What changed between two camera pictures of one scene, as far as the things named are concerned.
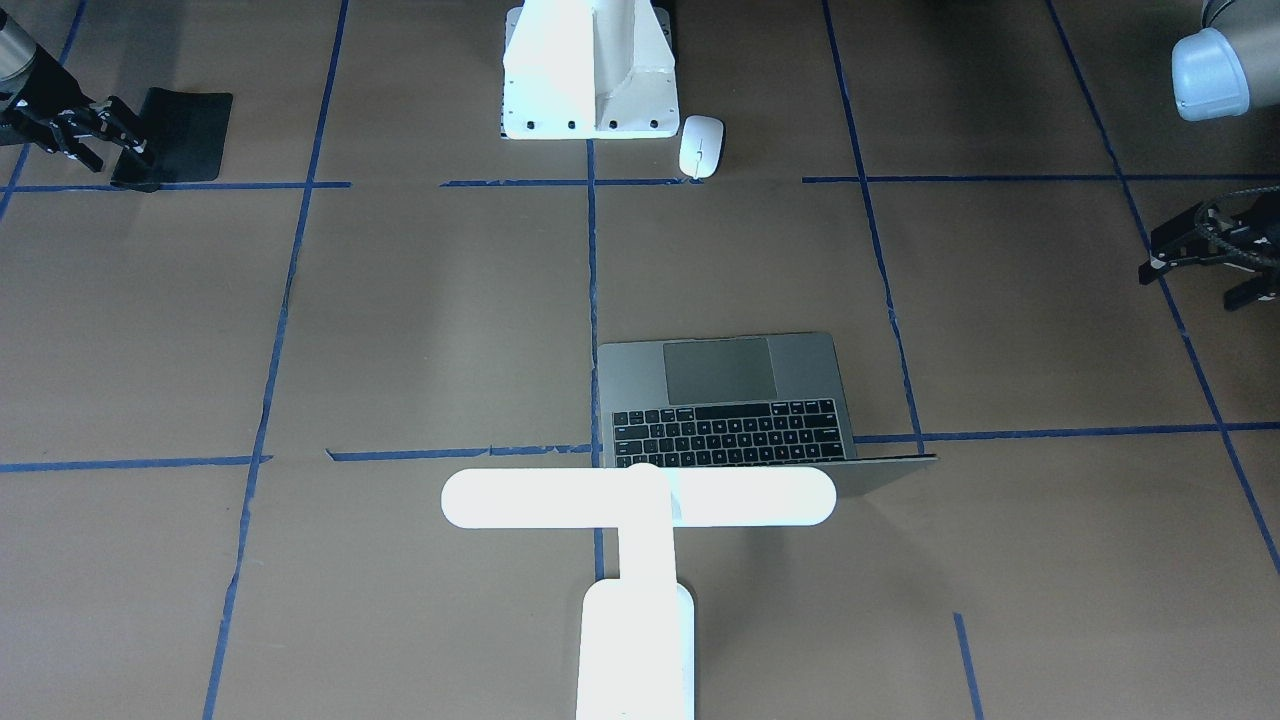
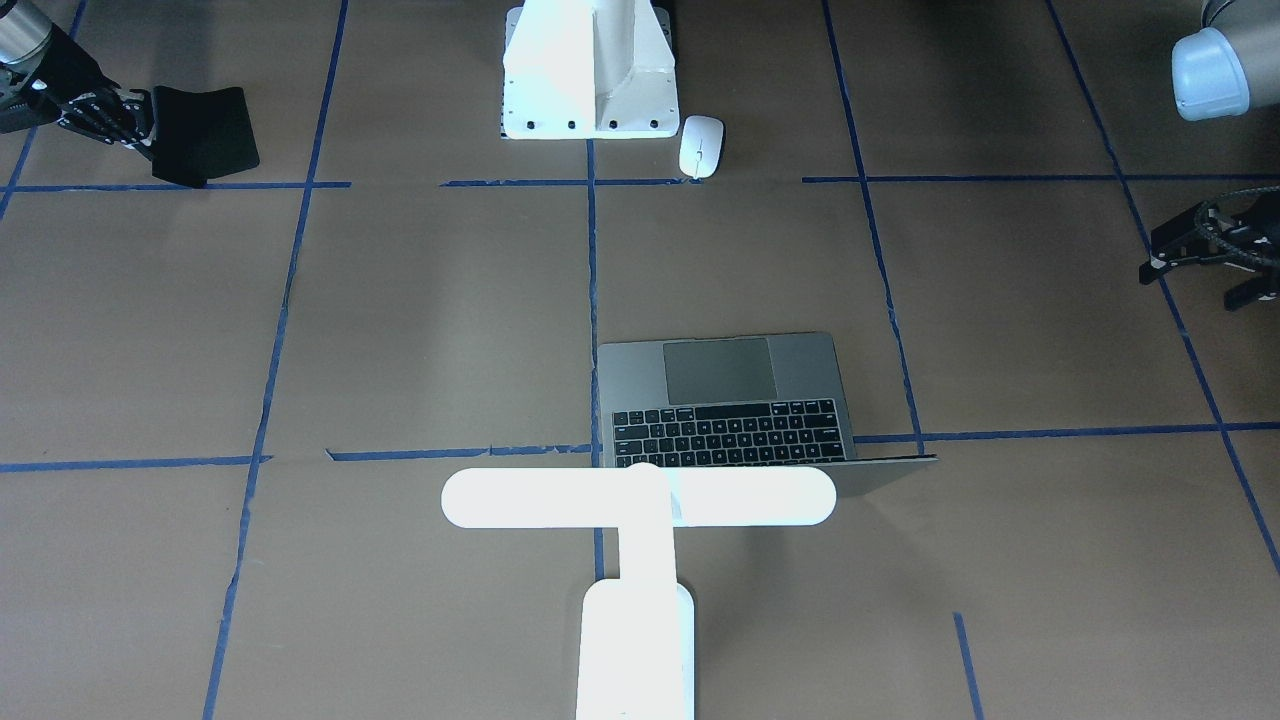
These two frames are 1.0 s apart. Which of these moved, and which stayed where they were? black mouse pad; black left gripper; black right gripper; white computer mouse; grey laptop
Moved: black right gripper; black mouse pad
Stayed: grey laptop; black left gripper; white computer mouse
